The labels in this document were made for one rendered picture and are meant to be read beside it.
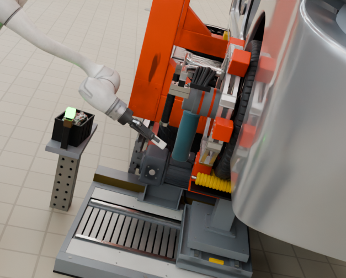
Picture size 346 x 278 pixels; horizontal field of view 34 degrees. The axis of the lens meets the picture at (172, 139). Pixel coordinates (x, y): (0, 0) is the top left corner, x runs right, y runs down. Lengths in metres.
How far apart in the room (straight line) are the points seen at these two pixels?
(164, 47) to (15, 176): 1.15
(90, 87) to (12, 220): 0.95
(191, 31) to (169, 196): 2.07
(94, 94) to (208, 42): 2.73
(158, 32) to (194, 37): 1.98
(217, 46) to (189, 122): 2.29
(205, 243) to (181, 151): 0.47
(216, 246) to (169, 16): 1.19
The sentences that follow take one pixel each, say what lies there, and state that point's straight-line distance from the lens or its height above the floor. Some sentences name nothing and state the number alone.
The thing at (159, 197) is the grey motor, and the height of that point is 0.09.
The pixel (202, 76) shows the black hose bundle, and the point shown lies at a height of 1.01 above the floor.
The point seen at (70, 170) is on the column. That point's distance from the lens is 3.03.
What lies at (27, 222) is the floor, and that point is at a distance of 3.01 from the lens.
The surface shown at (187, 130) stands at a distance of 2.78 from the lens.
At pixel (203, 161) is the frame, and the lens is 2.60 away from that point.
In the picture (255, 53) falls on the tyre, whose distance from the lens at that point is 2.46.
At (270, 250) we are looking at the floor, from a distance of 3.33.
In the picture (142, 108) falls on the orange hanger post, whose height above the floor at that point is 0.58.
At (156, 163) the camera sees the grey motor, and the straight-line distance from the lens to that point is 3.02.
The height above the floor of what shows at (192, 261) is 0.14.
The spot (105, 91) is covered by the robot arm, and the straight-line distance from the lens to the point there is 2.37.
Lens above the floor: 1.65
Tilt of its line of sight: 22 degrees down
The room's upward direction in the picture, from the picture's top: 15 degrees clockwise
